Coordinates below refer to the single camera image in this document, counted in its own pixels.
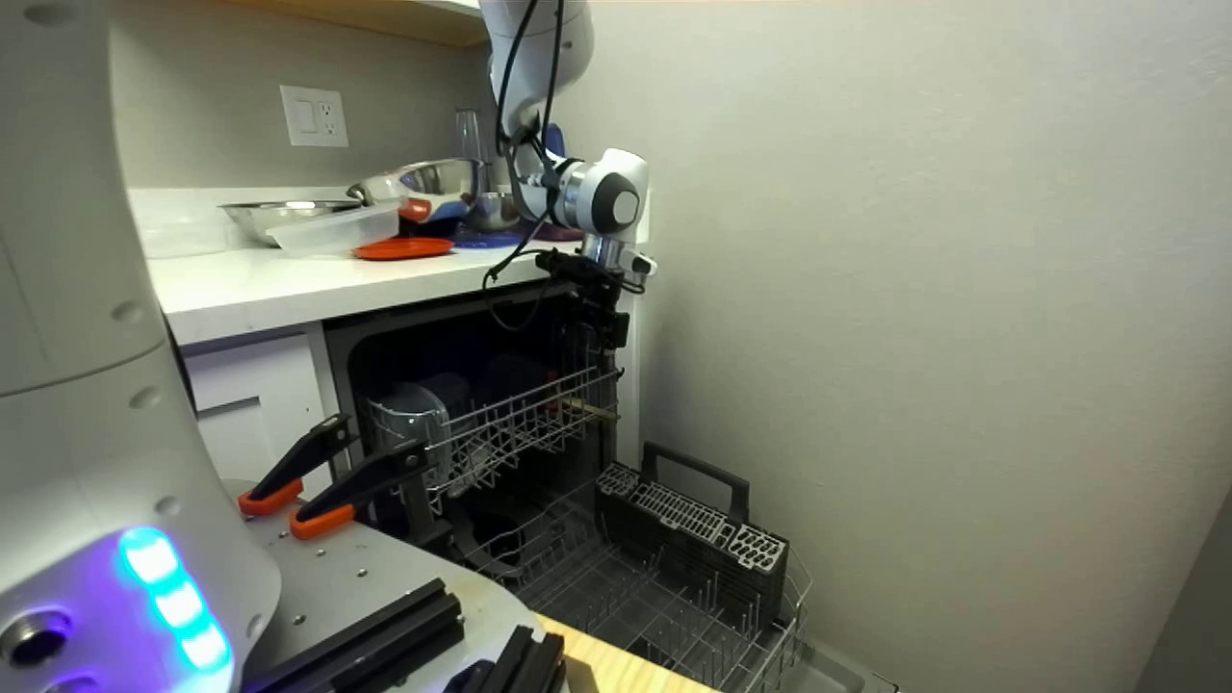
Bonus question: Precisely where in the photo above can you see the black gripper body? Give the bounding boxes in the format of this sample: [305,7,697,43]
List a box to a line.
[536,252,633,349]

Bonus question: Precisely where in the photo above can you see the dishwasher rack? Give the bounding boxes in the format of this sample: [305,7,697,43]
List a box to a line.
[471,497,800,693]
[419,357,619,505]

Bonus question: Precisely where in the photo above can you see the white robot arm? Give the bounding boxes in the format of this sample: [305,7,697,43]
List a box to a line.
[479,0,656,349]

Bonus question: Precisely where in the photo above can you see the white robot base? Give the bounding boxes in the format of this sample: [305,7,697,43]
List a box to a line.
[0,0,280,693]

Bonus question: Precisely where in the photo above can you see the black dishwasher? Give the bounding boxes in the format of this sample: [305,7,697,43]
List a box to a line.
[324,283,808,693]

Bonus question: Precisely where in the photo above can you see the clear cup in rack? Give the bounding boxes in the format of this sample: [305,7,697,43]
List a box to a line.
[370,383,451,493]

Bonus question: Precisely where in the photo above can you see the red plastic lid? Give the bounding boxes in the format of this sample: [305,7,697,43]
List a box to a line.
[350,235,456,261]

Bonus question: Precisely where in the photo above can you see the black cutlery basket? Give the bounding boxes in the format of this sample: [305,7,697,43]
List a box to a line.
[592,444,790,632]

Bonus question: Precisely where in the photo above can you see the clear plastic container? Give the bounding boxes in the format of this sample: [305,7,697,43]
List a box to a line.
[269,210,397,254]

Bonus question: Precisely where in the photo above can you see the black orange clamp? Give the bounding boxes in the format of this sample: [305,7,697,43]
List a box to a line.
[291,444,427,541]
[239,414,356,515]

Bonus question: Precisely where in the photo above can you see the white lower cabinet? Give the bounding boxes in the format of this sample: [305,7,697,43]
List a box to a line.
[184,329,341,480]

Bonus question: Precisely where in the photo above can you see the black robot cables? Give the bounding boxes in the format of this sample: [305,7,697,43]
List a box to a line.
[479,0,574,292]

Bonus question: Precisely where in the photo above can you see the white wall outlet plate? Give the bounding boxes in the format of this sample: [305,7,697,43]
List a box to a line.
[280,84,350,148]

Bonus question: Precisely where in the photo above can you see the black aluminium rail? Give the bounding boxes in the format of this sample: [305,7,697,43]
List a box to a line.
[244,577,465,693]
[442,627,568,693]

